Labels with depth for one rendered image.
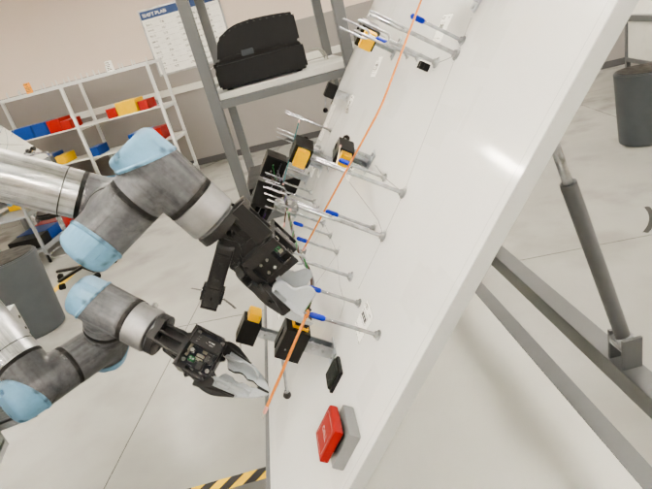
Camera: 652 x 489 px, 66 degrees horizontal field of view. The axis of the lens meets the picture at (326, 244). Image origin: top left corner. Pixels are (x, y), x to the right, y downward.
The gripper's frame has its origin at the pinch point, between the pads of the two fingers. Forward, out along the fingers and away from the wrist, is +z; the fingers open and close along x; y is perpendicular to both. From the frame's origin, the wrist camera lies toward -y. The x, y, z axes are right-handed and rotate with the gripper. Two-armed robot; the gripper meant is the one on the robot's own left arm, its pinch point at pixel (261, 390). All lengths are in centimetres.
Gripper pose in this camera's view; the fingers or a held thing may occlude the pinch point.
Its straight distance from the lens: 88.1
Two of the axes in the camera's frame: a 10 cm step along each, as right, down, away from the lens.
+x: 4.3, -8.0, 4.1
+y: 1.2, -4.0, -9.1
